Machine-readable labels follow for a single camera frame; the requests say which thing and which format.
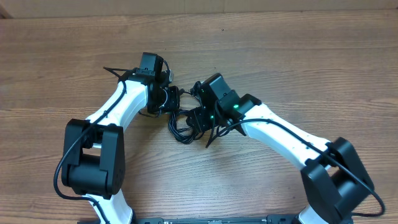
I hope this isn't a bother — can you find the black USB cable thick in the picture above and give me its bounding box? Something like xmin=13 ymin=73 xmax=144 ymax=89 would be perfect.
xmin=168 ymin=109 xmax=204 ymax=144

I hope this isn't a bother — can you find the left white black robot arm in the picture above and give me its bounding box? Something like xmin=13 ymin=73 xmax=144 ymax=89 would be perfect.
xmin=53 ymin=52 xmax=180 ymax=223

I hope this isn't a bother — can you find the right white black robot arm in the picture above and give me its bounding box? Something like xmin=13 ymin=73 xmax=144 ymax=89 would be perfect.
xmin=190 ymin=73 xmax=386 ymax=223

